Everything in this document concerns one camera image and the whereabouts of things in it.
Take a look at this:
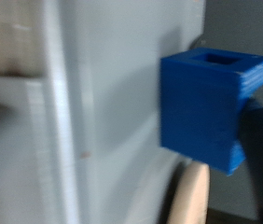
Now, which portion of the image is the silver toaster oven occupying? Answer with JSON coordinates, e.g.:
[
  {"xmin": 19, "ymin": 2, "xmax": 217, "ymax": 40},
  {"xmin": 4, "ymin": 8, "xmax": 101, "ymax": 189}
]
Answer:
[{"xmin": 0, "ymin": 0, "xmax": 208, "ymax": 224}]

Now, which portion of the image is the round wooden cutting board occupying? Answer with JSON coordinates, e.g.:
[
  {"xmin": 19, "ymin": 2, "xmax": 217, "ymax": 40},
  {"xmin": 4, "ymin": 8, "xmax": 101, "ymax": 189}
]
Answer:
[{"xmin": 166, "ymin": 161, "xmax": 211, "ymax": 224}]

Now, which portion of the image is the grey backdrop cloth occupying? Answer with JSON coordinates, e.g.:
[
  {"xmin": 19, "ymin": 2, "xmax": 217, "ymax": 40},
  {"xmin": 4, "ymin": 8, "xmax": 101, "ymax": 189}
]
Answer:
[{"xmin": 204, "ymin": 0, "xmax": 263, "ymax": 223}]

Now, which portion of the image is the metal spatula with blue block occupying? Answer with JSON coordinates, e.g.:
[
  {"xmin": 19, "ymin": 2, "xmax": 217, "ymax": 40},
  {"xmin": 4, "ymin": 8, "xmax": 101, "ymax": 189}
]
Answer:
[{"xmin": 159, "ymin": 46, "xmax": 263, "ymax": 224}]

